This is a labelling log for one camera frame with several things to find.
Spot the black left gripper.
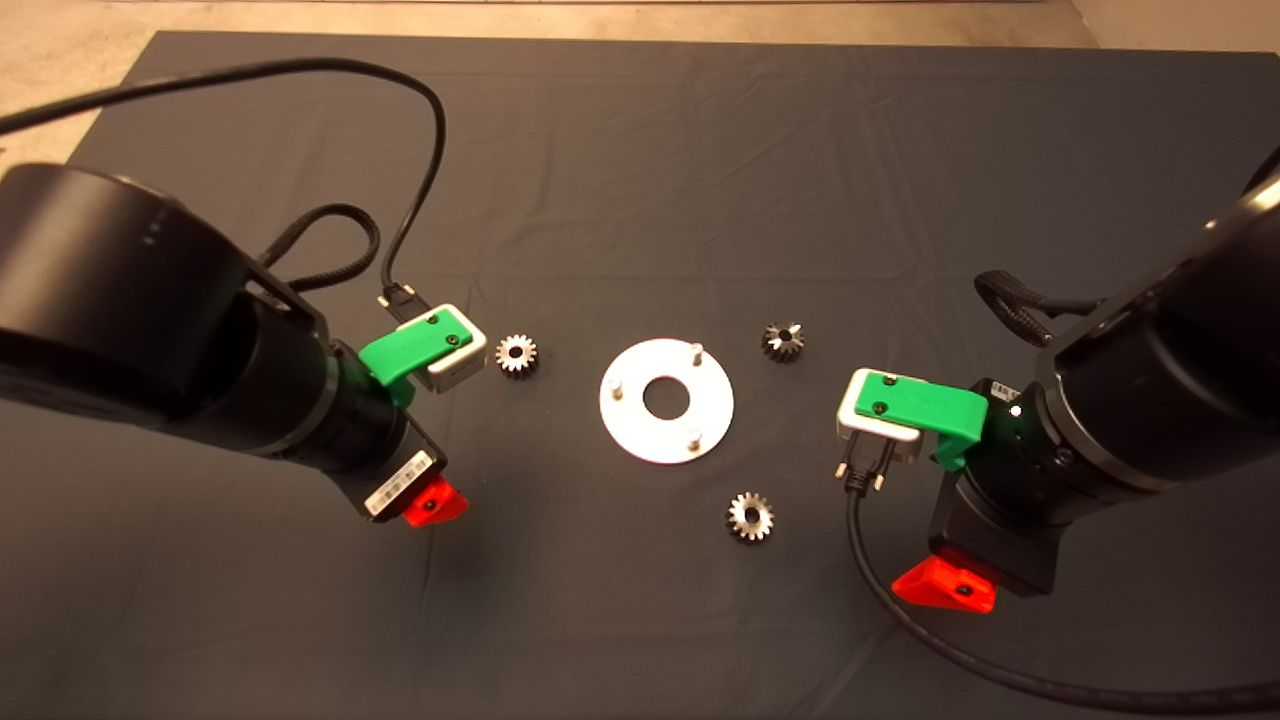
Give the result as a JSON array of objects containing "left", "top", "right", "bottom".
[{"left": 338, "top": 410, "right": 470, "bottom": 529}]

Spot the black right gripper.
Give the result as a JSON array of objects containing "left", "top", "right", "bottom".
[{"left": 890, "top": 468, "right": 1064, "bottom": 614}]

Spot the small steel planetary gear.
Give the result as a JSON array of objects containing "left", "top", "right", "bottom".
[
  {"left": 725, "top": 491, "right": 777, "bottom": 544},
  {"left": 761, "top": 320, "right": 807, "bottom": 364},
  {"left": 495, "top": 333, "right": 540, "bottom": 380}
]

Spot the round metal carrier plate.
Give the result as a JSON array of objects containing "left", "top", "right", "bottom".
[{"left": 598, "top": 338, "right": 735, "bottom": 466}]

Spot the dark grey table cloth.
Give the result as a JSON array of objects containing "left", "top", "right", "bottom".
[{"left": 0, "top": 30, "right": 1280, "bottom": 720}]

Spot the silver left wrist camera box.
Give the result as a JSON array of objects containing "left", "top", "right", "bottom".
[{"left": 397, "top": 303, "right": 489, "bottom": 396}]

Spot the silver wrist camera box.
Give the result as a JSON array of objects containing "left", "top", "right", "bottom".
[
  {"left": 835, "top": 368, "right": 926, "bottom": 466},
  {"left": 397, "top": 303, "right": 489, "bottom": 396}
]

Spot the green left camera mount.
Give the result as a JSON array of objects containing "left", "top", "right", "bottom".
[{"left": 358, "top": 308, "right": 471, "bottom": 409}]

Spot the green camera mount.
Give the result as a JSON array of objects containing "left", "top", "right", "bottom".
[
  {"left": 848, "top": 368, "right": 991, "bottom": 473},
  {"left": 358, "top": 308, "right": 471, "bottom": 409}
]

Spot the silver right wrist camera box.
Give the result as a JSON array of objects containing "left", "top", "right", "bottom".
[{"left": 835, "top": 368, "right": 926, "bottom": 466}]

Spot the green right camera mount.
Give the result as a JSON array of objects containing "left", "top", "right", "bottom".
[{"left": 848, "top": 368, "right": 991, "bottom": 473}]

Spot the smooth black left camera cable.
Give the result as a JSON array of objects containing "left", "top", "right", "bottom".
[{"left": 0, "top": 57, "right": 447, "bottom": 326}]

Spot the braided black left arm cable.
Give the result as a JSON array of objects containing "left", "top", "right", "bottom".
[{"left": 258, "top": 204, "right": 382, "bottom": 293}]

